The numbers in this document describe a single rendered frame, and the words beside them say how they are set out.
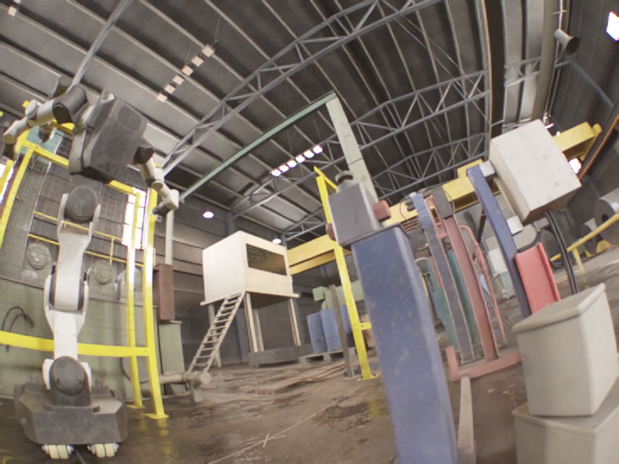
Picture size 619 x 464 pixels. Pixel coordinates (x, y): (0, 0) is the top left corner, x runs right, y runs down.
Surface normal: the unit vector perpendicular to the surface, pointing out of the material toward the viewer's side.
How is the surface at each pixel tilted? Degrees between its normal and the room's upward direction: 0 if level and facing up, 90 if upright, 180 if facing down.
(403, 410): 90
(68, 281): 93
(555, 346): 90
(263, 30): 173
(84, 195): 111
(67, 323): 92
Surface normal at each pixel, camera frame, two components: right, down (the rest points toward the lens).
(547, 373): -0.97, 0.11
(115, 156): 0.91, 0.30
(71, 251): 0.79, -0.12
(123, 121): 0.97, 0.05
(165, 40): 0.29, 0.84
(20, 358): 0.83, -0.36
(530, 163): -0.52, -0.26
